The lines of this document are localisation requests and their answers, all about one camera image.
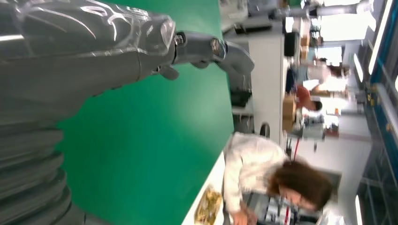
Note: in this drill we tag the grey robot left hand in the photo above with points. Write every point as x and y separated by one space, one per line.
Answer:
77 56

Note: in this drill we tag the grey laptop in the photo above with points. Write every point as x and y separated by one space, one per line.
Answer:
273 211

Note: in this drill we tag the crumpled gold foil wrapper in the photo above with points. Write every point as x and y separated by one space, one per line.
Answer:
209 205

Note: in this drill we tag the person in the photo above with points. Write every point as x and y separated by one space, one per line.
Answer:
326 73
306 99
248 167

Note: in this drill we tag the brown cardboard box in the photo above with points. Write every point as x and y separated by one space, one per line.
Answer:
289 113

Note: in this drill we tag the black monitor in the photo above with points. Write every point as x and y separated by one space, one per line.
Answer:
291 44

